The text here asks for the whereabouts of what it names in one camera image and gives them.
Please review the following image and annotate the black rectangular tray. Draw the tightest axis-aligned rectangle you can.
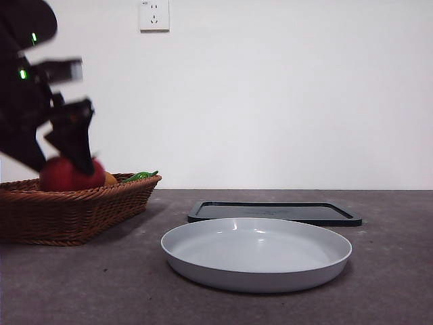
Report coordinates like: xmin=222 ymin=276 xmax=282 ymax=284
xmin=187 ymin=200 xmax=363 ymax=228

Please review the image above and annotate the brown wicker basket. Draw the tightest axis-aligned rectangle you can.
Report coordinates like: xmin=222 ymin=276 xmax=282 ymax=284
xmin=0 ymin=173 xmax=162 ymax=247

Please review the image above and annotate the white wall socket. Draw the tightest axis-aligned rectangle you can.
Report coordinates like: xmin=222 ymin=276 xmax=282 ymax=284
xmin=139 ymin=0 xmax=170 ymax=33

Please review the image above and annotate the grey round plate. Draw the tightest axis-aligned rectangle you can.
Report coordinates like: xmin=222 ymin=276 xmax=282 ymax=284
xmin=160 ymin=217 xmax=353 ymax=295

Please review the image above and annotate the green pepper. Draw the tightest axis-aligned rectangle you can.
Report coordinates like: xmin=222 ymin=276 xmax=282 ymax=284
xmin=120 ymin=170 xmax=159 ymax=184

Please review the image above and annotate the red tomato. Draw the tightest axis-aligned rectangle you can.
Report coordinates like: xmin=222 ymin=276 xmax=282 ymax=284
xmin=39 ymin=156 xmax=107 ymax=192

